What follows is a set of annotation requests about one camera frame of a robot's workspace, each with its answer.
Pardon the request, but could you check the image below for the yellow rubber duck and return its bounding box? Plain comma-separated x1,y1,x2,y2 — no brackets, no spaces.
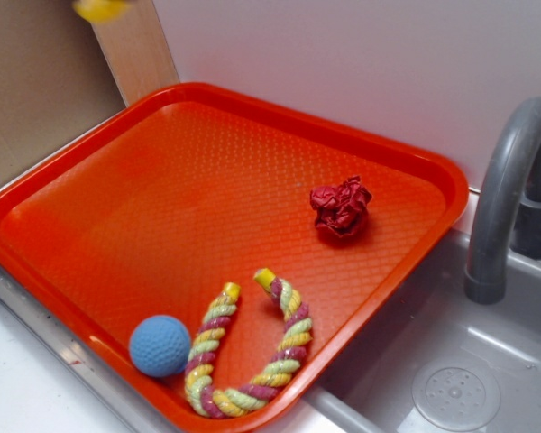
72,0,131,23

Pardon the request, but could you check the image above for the crumpled red paper ball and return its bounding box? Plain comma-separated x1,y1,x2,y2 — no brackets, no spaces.
309,176,372,239

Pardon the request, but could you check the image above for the orange plastic tray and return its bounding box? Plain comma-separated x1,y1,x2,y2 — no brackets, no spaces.
0,84,468,432

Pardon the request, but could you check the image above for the blue dimpled ball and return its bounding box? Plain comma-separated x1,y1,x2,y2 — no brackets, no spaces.
129,315,191,378

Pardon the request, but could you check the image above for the grey plastic sink basin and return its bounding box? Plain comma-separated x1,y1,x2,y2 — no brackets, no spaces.
306,231,541,432

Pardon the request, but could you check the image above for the light wooden board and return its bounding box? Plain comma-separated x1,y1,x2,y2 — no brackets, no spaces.
93,0,179,106

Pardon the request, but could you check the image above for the grey toy faucet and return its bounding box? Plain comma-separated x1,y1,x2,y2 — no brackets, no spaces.
464,97,541,305

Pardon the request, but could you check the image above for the brown cardboard panel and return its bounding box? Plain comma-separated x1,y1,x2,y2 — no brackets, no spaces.
0,1,124,188

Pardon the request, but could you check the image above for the multicolour twisted rope toy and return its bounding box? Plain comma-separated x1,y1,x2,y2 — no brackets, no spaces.
184,268,313,419

